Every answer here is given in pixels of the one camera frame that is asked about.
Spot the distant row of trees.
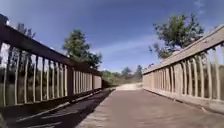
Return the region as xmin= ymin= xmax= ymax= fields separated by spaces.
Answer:
xmin=101 ymin=64 xmax=144 ymax=87

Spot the pale dirt path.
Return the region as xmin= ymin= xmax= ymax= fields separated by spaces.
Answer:
xmin=113 ymin=82 xmax=144 ymax=92

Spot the green leafy tree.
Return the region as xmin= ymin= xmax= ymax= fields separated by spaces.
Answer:
xmin=148 ymin=13 xmax=205 ymax=60
xmin=62 ymin=29 xmax=103 ymax=69

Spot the wooden bridge deck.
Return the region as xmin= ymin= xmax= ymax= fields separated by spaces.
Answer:
xmin=0 ymin=88 xmax=224 ymax=128

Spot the wooden bridge railing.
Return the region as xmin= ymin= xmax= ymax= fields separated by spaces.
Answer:
xmin=0 ymin=13 xmax=104 ymax=108
xmin=142 ymin=25 xmax=224 ymax=107

